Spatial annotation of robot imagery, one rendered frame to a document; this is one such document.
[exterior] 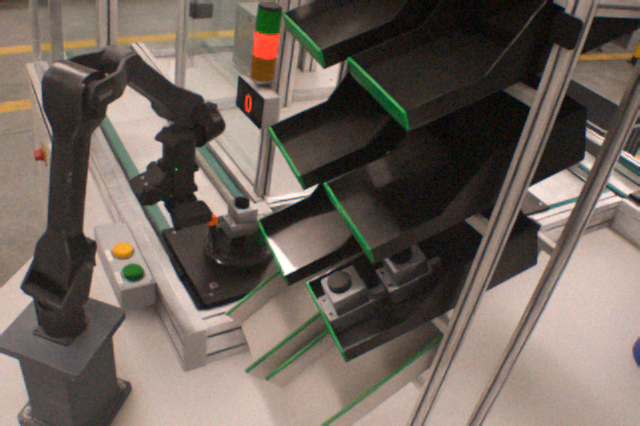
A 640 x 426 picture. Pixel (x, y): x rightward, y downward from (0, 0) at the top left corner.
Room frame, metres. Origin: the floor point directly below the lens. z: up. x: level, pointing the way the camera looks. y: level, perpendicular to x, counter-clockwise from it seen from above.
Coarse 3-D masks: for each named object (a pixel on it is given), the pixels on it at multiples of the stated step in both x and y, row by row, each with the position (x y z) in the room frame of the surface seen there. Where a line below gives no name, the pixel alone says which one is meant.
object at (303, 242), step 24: (312, 192) 0.77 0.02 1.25; (264, 216) 0.73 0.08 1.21; (288, 216) 0.75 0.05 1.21; (312, 216) 0.74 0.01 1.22; (336, 216) 0.74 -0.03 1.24; (288, 240) 0.70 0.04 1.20; (312, 240) 0.69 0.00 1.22; (336, 240) 0.69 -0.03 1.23; (288, 264) 0.65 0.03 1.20; (312, 264) 0.63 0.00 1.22
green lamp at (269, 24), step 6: (258, 6) 1.16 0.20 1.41; (258, 12) 1.14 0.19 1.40; (264, 12) 1.13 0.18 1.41; (270, 12) 1.13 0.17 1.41; (276, 12) 1.14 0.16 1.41; (258, 18) 1.14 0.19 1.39; (264, 18) 1.13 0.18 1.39; (270, 18) 1.13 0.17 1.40; (276, 18) 1.14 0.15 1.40; (258, 24) 1.14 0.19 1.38; (264, 24) 1.13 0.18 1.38; (270, 24) 1.13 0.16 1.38; (276, 24) 1.14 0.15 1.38; (258, 30) 1.14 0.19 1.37; (264, 30) 1.13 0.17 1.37; (270, 30) 1.13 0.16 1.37; (276, 30) 1.14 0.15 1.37
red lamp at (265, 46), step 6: (258, 36) 1.14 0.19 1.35; (264, 36) 1.13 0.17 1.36; (270, 36) 1.13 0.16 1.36; (276, 36) 1.14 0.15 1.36; (258, 42) 1.13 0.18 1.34; (264, 42) 1.13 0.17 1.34; (270, 42) 1.13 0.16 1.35; (276, 42) 1.14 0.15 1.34; (258, 48) 1.13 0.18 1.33; (264, 48) 1.13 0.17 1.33; (270, 48) 1.13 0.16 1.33; (276, 48) 1.15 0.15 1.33; (258, 54) 1.13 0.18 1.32; (264, 54) 1.13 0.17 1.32; (270, 54) 1.14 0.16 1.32; (276, 54) 1.15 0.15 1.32
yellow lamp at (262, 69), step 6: (252, 60) 1.14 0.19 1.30; (258, 60) 1.13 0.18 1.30; (264, 60) 1.13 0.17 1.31; (270, 60) 1.14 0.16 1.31; (276, 60) 1.15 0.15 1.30; (252, 66) 1.14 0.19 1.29; (258, 66) 1.13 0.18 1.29; (264, 66) 1.13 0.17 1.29; (270, 66) 1.14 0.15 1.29; (252, 72) 1.14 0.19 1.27; (258, 72) 1.13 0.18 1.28; (264, 72) 1.13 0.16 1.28; (270, 72) 1.14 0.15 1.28; (258, 78) 1.13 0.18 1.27; (264, 78) 1.13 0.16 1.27; (270, 78) 1.14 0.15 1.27
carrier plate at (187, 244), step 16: (176, 240) 0.93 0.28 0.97; (192, 240) 0.94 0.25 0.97; (176, 256) 0.89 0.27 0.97; (192, 256) 0.89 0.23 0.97; (272, 256) 0.94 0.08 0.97; (192, 272) 0.84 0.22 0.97; (208, 272) 0.85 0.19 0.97; (224, 272) 0.86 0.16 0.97; (256, 272) 0.88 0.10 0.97; (272, 272) 0.89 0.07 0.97; (192, 288) 0.81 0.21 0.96; (208, 288) 0.81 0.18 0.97; (224, 288) 0.82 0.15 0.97; (240, 288) 0.83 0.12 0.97; (208, 304) 0.77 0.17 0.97
